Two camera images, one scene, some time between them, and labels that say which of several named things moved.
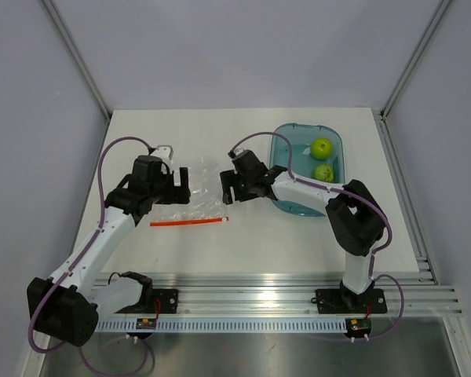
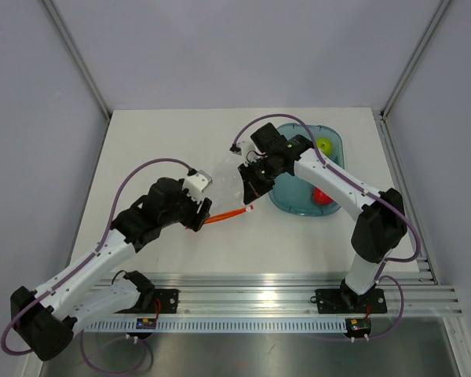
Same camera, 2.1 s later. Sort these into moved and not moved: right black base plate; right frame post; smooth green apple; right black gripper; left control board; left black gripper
Moved: right black gripper; left black gripper
Not moved: left control board; right black base plate; smooth green apple; right frame post
